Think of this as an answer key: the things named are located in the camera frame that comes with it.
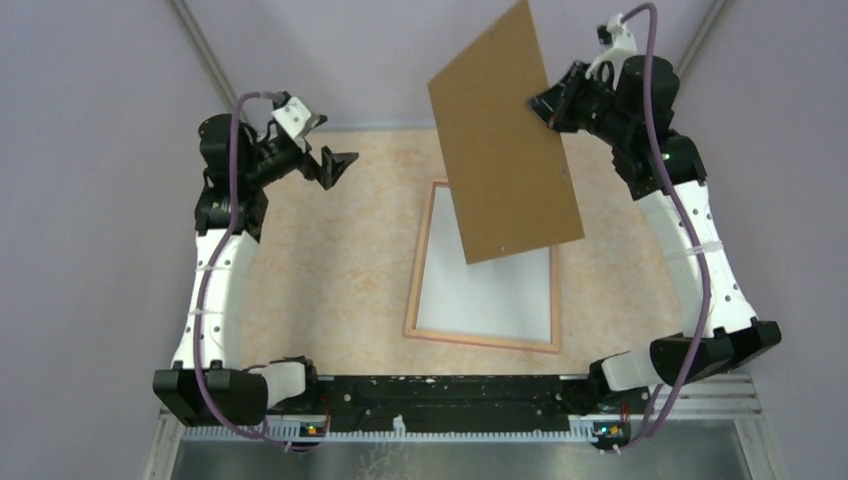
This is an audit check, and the pink photo frame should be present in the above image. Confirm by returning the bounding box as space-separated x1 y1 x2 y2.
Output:
404 180 563 354

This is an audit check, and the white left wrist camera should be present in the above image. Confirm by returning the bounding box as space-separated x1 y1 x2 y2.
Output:
271 91 328 153

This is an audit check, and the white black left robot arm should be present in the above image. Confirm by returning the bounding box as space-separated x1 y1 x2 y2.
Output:
152 113 359 428

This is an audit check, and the brown backing board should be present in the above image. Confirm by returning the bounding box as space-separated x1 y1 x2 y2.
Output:
428 1 585 264

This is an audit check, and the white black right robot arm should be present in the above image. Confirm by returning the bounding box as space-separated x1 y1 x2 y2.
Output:
527 55 783 412

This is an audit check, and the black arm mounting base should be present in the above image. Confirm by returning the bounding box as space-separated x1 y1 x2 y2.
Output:
269 375 650 434

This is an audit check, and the seascape photo print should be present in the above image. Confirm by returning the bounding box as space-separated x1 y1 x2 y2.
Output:
414 186 555 344

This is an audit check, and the aluminium front rail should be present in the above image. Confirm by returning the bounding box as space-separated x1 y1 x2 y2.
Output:
145 370 786 479

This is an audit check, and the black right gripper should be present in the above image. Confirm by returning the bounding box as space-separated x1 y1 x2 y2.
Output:
524 61 631 148

